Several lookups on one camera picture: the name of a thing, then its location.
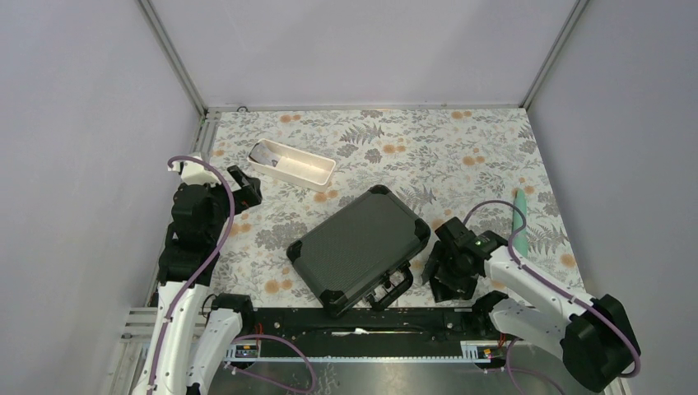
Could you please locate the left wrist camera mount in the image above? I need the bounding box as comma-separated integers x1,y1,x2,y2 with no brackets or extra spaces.
168,156,221,186

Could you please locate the mint green tube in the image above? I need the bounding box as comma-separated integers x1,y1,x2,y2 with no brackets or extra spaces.
512,189,529,257

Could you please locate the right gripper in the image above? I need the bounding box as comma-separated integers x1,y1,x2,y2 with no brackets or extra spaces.
421,240,479,301

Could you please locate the white plastic tray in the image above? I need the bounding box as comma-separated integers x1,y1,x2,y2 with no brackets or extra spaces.
247,138,337,193

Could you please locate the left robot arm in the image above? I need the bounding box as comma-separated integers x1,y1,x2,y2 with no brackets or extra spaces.
132,162,262,394

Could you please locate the floral tablecloth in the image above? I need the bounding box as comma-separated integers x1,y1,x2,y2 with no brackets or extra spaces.
209,109,584,313

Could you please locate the credit card in tray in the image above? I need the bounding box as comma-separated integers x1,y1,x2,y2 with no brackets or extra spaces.
254,146,280,167

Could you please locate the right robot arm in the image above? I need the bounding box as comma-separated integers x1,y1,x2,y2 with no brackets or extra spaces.
422,217,641,393

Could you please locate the dark grey hard case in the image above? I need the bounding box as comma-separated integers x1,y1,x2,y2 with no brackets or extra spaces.
286,184,431,318

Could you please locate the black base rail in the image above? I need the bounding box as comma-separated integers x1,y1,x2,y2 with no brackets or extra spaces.
227,308,511,360

